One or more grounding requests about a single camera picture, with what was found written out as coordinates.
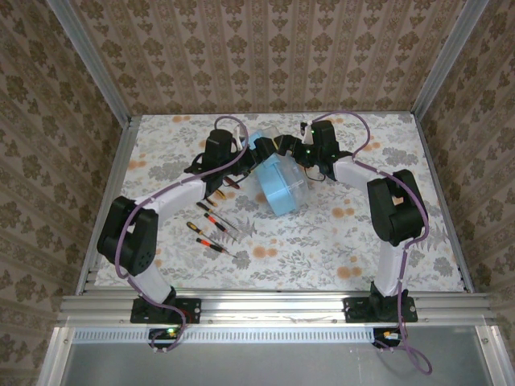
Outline aluminium corner post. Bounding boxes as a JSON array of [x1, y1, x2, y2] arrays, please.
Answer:
[[410, 0, 494, 120], [45, 0, 134, 124]]

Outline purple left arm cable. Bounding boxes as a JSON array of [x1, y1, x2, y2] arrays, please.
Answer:
[[114, 115, 250, 355]]

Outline aluminium right table rail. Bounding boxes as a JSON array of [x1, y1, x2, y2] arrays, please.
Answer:
[[414, 116, 476, 293]]

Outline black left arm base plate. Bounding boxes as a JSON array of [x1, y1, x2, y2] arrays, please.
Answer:
[[130, 297, 202, 325]]

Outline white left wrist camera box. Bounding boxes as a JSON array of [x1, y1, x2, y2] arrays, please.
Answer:
[[233, 123, 249, 150]]

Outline aluminium back table rail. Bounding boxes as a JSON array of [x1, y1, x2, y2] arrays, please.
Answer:
[[130, 111, 418, 117]]

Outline black yellow long screwdriver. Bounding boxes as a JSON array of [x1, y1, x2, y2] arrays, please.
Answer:
[[196, 201, 241, 233]]

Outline aluminium table rail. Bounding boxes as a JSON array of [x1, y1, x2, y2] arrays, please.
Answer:
[[76, 116, 142, 297], [130, 111, 418, 117], [414, 116, 476, 293]]

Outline aluminium left corner post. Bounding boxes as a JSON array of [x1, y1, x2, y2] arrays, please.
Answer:
[[45, 0, 134, 124]]

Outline slotted grey cable duct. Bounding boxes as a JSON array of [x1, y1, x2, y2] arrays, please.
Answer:
[[72, 329, 377, 343]]

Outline right controller board orange plug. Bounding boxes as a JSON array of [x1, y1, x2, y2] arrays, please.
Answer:
[[372, 327, 405, 349]]

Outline aluminium front beam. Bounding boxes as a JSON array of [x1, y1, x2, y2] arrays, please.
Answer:
[[56, 292, 498, 327]]

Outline grey metal bottom panel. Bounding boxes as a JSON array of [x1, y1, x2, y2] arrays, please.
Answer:
[[38, 324, 515, 386]]

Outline yellow handled pliers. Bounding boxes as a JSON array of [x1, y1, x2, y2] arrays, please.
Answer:
[[206, 187, 227, 207]]

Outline aluminium left table rail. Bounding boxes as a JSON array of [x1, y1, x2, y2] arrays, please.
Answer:
[[76, 116, 142, 297]]

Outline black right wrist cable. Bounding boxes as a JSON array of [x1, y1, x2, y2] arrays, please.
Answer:
[[303, 164, 328, 183]]

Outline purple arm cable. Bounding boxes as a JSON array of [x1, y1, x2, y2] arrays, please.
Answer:
[[311, 110, 434, 377], [114, 115, 250, 355]]

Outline floral patterned table cover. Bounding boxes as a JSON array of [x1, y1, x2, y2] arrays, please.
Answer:
[[96, 113, 468, 291]]

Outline left controller board green light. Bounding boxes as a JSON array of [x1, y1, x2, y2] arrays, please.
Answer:
[[148, 327, 182, 349]]

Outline black orange screwdriver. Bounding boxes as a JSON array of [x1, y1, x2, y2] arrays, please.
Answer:
[[204, 212, 239, 242], [196, 237, 239, 258]]

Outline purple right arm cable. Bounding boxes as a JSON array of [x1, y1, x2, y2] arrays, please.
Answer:
[[311, 110, 434, 377]]

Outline blue toolbox with clear lid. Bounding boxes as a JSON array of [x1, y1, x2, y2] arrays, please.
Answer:
[[247, 124, 311, 217]]

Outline aluminium right corner post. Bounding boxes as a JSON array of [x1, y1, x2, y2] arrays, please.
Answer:
[[410, 0, 494, 120]]

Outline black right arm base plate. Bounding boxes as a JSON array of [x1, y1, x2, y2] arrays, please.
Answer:
[[344, 295, 419, 323]]

